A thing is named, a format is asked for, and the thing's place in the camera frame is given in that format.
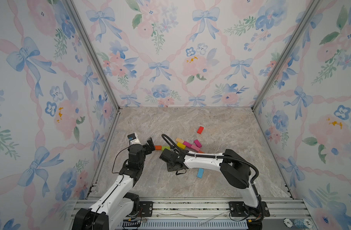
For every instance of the white cable duct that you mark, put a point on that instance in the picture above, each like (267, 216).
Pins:
(184, 224)

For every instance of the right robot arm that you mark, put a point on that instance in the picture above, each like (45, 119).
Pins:
(238, 172)

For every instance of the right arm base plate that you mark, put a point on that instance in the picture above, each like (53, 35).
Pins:
(239, 209)

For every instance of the green block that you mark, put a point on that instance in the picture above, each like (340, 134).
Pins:
(165, 147)

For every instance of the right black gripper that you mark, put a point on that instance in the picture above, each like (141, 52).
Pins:
(169, 168)

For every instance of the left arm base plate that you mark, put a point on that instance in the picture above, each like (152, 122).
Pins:
(141, 209)

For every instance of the tan block upper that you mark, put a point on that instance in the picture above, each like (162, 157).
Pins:
(179, 140)

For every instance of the yellow block upper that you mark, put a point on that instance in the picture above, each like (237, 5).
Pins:
(181, 145)

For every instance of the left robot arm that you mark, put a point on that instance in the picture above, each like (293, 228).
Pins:
(118, 202)

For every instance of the magenta block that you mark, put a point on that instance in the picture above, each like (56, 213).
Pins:
(197, 143)
(187, 144)

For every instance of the red block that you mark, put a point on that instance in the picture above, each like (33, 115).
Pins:
(200, 130)

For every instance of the blue block bottom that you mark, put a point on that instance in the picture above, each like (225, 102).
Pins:
(200, 173)

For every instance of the pink block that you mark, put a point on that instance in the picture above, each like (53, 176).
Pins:
(194, 147)

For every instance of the magenta block middle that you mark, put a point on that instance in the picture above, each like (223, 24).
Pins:
(187, 144)

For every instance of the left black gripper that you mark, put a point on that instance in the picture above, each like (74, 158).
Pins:
(148, 150)

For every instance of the white blue object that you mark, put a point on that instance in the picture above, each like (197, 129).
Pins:
(303, 223)

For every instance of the magenta block upper right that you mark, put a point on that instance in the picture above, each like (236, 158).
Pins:
(197, 143)

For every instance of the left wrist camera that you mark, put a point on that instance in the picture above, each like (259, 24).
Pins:
(134, 137)

